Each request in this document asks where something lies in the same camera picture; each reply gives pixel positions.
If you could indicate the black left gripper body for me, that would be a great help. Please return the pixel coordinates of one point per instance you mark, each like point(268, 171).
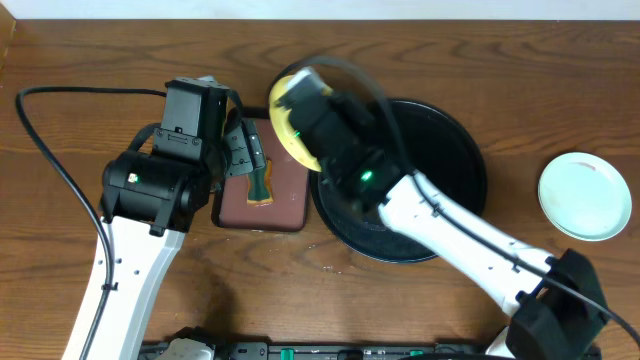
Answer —
point(245, 151)

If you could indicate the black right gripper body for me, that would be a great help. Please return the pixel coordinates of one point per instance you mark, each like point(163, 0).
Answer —
point(357, 120)

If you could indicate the orange green sponge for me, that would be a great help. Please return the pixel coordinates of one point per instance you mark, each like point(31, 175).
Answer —
point(259, 186)

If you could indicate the yellow plastic plate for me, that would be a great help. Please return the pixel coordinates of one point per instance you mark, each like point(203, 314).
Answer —
point(279, 115)

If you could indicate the light green plate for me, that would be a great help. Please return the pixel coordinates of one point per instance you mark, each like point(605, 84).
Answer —
point(585, 197)

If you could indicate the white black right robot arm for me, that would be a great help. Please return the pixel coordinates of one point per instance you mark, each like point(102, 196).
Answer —
point(420, 174)

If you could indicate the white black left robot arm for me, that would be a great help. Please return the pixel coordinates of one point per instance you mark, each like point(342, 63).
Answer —
point(151, 193)

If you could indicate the black rectangular water tray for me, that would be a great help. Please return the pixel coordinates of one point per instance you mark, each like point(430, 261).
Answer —
point(289, 188)

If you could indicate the round black tray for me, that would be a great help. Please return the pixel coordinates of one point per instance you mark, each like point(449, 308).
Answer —
point(440, 148)

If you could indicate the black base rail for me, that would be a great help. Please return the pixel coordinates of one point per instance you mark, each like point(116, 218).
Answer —
point(195, 343)

